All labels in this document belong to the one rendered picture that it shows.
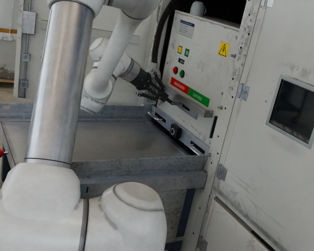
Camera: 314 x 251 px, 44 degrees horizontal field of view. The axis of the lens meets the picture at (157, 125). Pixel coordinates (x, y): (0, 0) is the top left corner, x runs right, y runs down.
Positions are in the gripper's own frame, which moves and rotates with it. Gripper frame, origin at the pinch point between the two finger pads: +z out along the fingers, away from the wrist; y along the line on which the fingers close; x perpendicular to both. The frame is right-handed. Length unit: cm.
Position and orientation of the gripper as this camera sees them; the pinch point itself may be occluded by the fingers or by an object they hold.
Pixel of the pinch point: (166, 98)
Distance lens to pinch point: 172.7
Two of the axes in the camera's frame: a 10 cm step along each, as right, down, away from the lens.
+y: -5.9, 8.0, 0.5
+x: 4.5, 3.8, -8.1
